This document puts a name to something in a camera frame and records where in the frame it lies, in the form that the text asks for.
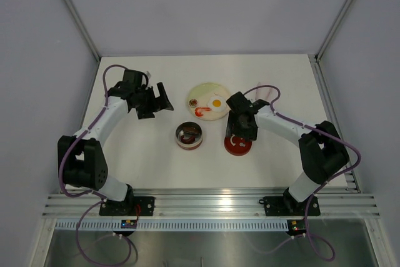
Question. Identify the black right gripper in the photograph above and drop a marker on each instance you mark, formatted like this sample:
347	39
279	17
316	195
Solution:
250	134

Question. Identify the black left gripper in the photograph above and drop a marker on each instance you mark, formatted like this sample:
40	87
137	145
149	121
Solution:
157	104

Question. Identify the red lunch box lid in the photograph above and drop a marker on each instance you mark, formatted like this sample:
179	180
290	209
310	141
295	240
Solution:
237	146

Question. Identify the pink cat paw tongs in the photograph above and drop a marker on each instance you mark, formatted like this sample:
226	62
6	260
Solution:
265	93

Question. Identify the cream green round plate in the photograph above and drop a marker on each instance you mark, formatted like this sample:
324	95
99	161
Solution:
202	93

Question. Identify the red steel lunch box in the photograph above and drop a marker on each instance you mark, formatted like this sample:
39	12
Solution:
179	132

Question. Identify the dark red toy octopus tentacle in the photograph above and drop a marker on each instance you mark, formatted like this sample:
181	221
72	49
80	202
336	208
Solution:
187	140

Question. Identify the brown toy sea cucumber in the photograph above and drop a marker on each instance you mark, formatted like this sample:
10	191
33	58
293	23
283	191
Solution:
190	130

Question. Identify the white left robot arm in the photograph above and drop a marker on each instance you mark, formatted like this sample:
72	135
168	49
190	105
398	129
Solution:
82	165

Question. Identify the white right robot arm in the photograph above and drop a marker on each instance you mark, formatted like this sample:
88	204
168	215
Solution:
321	150

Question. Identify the toy noodle bowl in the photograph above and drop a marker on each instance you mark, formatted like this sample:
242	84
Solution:
193	102

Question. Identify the toy fried egg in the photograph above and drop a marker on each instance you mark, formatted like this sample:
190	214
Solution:
216	104

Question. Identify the orange toy shrimp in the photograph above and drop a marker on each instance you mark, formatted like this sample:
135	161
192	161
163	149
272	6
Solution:
200	111

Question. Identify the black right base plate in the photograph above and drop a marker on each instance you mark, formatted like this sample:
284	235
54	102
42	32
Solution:
279	206

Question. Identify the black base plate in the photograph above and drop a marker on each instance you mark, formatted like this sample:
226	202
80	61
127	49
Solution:
279	206
141	205

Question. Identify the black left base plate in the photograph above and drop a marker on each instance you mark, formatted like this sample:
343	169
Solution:
141	205

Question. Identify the right side aluminium rail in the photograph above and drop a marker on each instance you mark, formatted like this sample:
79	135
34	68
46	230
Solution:
352	184

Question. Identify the aluminium rail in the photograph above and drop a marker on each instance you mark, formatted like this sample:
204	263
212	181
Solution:
236	203
352	184

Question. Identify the aluminium front rail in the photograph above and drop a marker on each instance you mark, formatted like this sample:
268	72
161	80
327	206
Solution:
236	203

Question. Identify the right aluminium frame post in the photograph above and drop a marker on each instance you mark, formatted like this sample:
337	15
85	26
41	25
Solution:
338	20

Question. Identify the aluminium frame post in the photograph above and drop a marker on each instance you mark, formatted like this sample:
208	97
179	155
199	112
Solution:
73	12
338	20

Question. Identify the white slotted cable duct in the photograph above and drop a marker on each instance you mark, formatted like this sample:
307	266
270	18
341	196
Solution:
176	225

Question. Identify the left aluminium frame post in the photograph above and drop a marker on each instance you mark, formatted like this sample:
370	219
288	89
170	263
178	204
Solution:
73	12

